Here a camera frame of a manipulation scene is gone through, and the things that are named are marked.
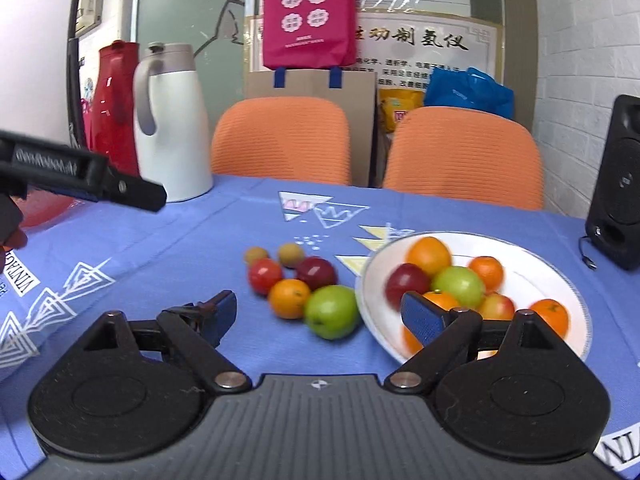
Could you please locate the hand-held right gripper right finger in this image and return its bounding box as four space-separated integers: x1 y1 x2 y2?
384 292 565 395

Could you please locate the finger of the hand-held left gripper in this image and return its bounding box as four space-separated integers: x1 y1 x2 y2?
0 192 24 251
102 165 167 212

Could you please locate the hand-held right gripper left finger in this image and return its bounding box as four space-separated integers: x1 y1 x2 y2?
82 290 252 395

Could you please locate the large orange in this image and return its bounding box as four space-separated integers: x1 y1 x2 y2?
406 236 453 278
401 327 426 356

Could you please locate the large dark red plum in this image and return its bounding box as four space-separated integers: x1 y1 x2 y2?
385 263 432 311

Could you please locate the small green apple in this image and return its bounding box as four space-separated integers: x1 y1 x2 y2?
431 266 487 311

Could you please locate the small pink yellow apple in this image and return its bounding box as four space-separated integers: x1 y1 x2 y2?
477 292 517 322

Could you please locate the large green apple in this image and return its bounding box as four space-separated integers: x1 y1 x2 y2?
304 285 362 341

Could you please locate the white plate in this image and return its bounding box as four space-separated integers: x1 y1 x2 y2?
355 231 592 366

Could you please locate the pink glass bowl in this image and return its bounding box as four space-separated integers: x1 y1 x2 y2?
20 192 86 228

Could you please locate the white thermos jug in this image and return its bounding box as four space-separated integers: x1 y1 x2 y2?
132 42 215 203

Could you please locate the blue printed tablecloth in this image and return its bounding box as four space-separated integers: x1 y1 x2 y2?
0 174 640 480

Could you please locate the red thermos jug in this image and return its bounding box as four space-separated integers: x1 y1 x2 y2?
90 40 141 178

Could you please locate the orange chair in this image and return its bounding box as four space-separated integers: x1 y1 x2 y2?
382 106 545 211
210 98 352 187

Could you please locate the brown paper bag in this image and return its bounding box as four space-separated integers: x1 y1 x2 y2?
244 66 377 188

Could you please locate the yellow snack bag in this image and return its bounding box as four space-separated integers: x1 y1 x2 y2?
377 88 426 136

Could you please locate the magenta tote bag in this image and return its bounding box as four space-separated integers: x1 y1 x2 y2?
262 0 358 72

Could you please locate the blue plastic bag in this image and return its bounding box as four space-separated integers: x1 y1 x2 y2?
424 66 516 121

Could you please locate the black speaker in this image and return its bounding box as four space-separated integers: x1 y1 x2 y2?
586 94 640 271

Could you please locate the white wall box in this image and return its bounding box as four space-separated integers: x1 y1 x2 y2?
75 0 106 28

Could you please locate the black speaker cable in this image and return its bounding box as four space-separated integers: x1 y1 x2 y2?
579 235 599 272

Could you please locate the wall poster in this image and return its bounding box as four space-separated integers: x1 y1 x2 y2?
245 14 503 111

